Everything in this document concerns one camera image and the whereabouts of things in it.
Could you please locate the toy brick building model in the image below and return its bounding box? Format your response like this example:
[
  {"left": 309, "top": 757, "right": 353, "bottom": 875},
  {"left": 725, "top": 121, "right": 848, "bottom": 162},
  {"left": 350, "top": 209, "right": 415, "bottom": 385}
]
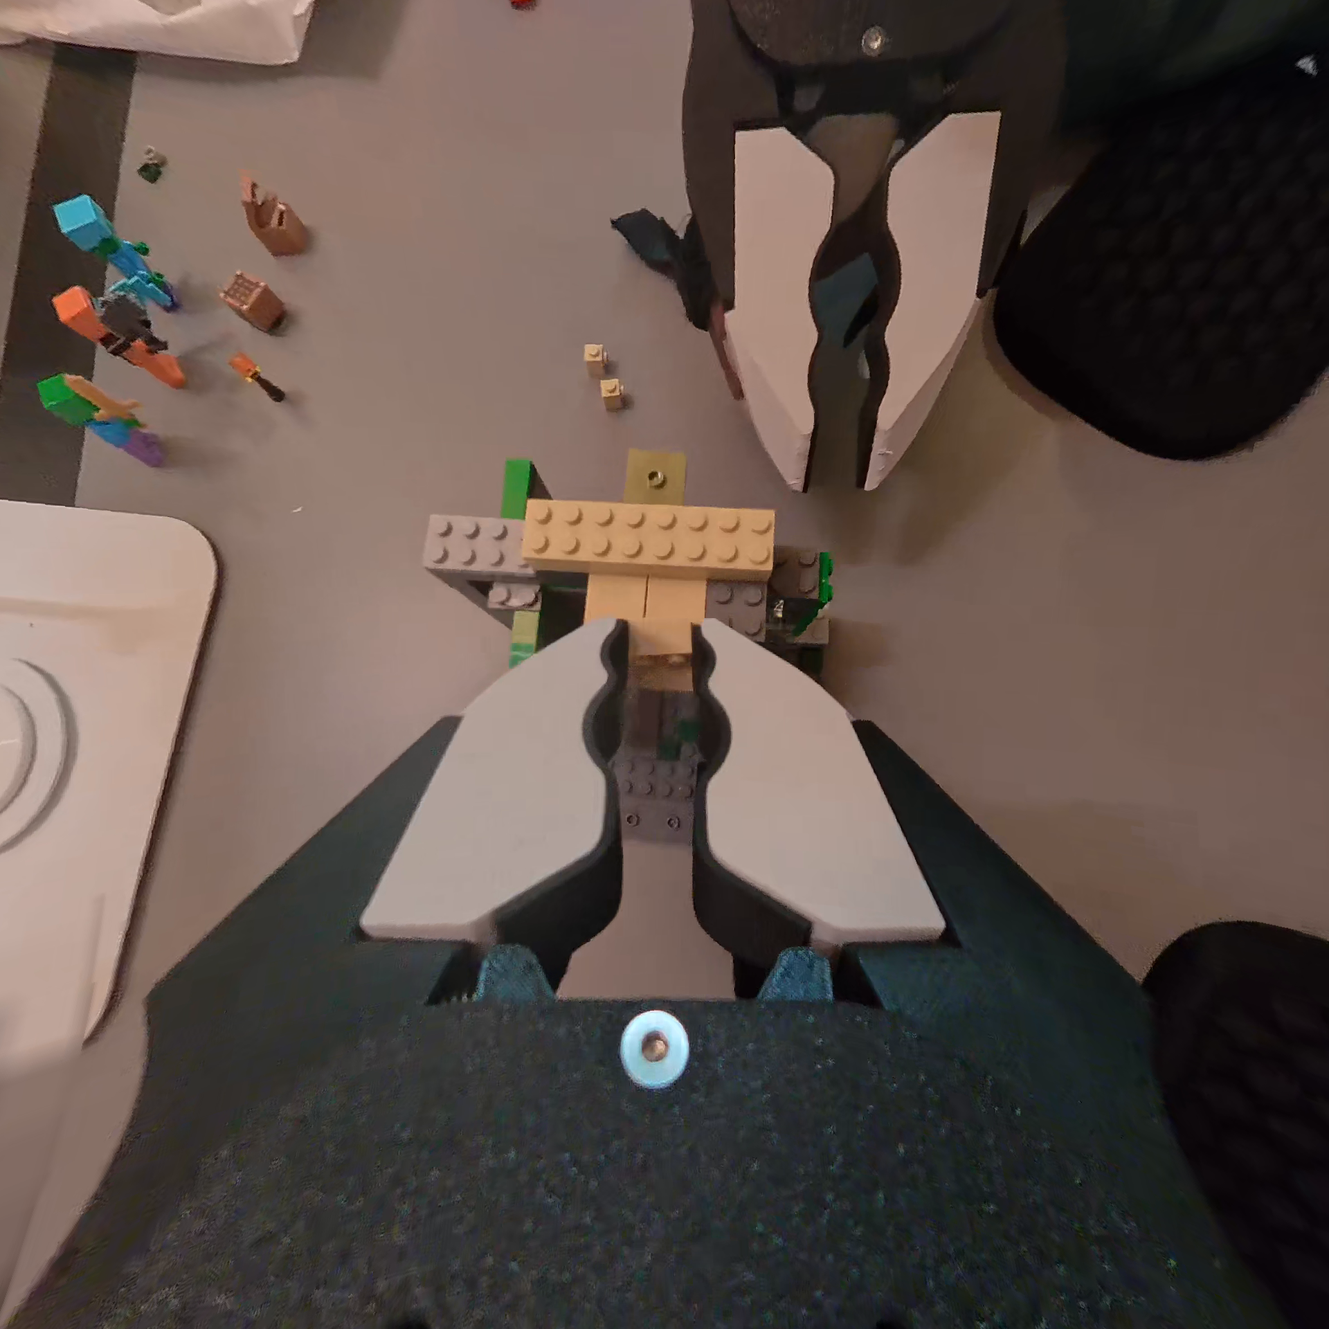
[{"left": 421, "top": 448, "right": 835, "bottom": 837}]

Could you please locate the green-headed toy brick figure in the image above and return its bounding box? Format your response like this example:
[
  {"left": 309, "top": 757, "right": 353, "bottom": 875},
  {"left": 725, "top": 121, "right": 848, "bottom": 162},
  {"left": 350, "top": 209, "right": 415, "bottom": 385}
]
[{"left": 36, "top": 374, "right": 168, "bottom": 469}]

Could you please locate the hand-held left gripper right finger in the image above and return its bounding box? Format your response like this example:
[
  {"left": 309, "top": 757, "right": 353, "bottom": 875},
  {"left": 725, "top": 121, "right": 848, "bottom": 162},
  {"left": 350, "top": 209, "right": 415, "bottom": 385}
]
[{"left": 690, "top": 617, "right": 948, "bottom": 947}]

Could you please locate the tall brown toy brick piece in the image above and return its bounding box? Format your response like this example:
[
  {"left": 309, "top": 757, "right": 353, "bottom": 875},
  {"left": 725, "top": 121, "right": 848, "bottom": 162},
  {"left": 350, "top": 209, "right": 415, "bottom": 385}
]
[{"left": 241, "top": 174, "right": 310, "bottom": 258}]

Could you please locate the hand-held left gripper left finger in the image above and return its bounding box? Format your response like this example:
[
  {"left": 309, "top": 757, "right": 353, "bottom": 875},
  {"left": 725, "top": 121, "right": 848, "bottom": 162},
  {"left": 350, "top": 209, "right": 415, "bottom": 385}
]
[{"left": 358, "top": 617, "right": 635, "bottom": 945}]

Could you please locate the white moulded plastic tray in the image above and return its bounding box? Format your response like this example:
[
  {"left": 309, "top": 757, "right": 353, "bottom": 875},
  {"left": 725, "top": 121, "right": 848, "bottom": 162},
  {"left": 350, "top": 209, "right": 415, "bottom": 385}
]
[{"left": 0, "top": 499, "right": 222, "bottom": 1320}]

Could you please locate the orange and black toy figure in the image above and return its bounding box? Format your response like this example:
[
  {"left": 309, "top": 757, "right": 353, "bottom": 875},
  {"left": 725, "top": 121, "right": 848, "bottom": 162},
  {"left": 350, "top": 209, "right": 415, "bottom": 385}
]
[{"left": 52, "top": 285, "right": 188, "bottom": 391}]

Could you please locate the brown crate toy brick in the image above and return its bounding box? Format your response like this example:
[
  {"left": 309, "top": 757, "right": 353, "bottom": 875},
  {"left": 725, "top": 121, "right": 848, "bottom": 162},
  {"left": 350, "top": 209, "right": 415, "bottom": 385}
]
[{"left": 218, "top": 273, "right": 286, "bottom": 336}]

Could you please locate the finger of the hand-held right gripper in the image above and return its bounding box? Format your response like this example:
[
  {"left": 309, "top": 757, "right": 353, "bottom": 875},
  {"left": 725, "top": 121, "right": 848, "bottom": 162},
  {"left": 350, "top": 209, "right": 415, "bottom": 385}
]
[
  {"left": 864, "top": 111, "right": 1003, "bottom": 492},
  {"left": 722, "top": 125, "right": 840, "bottom": 494}
]

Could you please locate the teal-headed toy brick figure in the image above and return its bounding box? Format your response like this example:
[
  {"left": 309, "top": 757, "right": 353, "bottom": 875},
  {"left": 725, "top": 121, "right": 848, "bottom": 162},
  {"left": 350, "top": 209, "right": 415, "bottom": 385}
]
[{"left": 54, "top": 195, "right": 180, "bottom": 314}]

